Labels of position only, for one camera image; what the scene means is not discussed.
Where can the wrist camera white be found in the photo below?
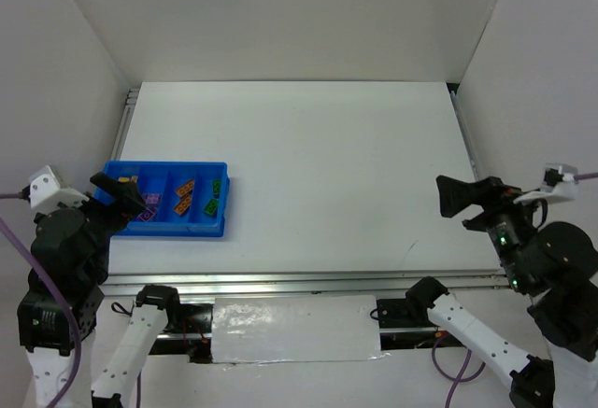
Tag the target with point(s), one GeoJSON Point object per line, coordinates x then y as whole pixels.
{"type": "Point", "coordinates": [48, 192]}
{"type": "Point", "coordinates": [559, 185]}

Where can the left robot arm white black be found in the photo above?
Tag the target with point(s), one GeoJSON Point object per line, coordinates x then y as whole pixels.
{"type": "Point", "coordinates": [58, 315]}

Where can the white foam block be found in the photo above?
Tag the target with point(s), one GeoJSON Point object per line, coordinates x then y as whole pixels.
{"type": "Point", "coordinates": [295, 329]}

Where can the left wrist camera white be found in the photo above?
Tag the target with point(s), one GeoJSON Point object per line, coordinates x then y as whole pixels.
{"type": "Point", "coordinates": [48, 192]}

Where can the aluminium rail frame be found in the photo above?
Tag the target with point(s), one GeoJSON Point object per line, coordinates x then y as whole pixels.
{"type": "Point", "coordinates": [332, 188]}

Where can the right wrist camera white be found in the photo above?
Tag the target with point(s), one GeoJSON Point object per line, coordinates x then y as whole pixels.
{"type": "Point", "coordinates": [559, 185]}

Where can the purple oval lego blue print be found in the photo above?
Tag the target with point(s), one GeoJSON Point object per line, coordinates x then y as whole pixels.
{"type": "Point", "coordinates": [148, 214]}

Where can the orange lego plate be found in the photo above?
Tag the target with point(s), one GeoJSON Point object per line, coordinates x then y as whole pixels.
{"type": "Point", "coordinates": [185, 188]}
{"type": "Point", "coordinates": [183, 205]}

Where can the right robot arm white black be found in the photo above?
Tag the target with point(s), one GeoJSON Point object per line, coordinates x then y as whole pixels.
{"type": "Point", "coordinates": [552, 264]}

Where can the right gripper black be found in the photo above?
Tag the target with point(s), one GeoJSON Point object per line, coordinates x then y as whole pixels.
{"type": "Point", "coordinates": [489, 200]}

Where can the blue compartment bin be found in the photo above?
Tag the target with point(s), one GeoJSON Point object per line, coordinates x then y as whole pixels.
{"type": "Point", "coordinates": [164, 178]}

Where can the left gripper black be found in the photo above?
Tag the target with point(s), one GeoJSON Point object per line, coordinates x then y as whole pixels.
{"type": "Point", "coordinates": [100, 207]}

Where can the purple lego brick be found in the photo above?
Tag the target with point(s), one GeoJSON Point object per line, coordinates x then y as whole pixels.
{"type": "Point", "coordinates": [152, 198]}

